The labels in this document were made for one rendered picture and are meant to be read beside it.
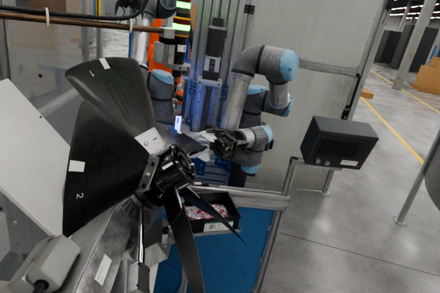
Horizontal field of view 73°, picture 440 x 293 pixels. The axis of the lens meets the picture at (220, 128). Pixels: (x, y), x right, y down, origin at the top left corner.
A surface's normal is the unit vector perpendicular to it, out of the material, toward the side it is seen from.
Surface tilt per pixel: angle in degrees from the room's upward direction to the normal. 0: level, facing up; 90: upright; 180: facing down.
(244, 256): 90
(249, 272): 90
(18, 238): 90
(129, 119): 53
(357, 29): 90
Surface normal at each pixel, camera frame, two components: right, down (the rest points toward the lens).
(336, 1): 0.04, 0.39
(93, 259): 0.85, -0.49
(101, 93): 0.60, -0.23
